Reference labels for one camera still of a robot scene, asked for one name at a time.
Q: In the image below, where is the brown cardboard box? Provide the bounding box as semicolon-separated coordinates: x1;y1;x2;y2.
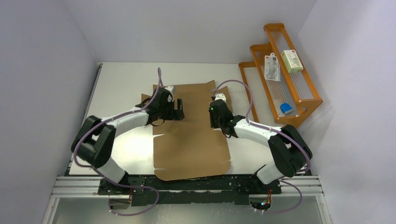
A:
153;80;231;181

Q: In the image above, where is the orange wooden tiered rack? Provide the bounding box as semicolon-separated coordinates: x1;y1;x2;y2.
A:
239;23;323;127

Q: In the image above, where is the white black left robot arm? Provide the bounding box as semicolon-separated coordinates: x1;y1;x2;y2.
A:
71;86;184;194

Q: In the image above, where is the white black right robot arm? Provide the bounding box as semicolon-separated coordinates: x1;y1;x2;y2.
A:
208;99;312;193

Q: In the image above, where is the white green product box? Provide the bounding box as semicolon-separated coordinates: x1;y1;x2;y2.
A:
281;49;304;73

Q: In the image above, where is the blue small object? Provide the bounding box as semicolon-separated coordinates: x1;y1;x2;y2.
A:
280;103;294;115

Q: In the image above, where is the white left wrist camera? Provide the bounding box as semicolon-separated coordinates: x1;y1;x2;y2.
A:
164;85;176;102

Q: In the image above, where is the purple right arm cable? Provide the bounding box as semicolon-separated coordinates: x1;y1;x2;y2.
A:
211;79;311;215

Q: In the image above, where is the clear packaged cable bag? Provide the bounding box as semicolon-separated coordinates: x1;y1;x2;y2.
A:
264;52;280;82

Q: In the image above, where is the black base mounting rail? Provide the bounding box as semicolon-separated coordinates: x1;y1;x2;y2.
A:
98;174;282;206

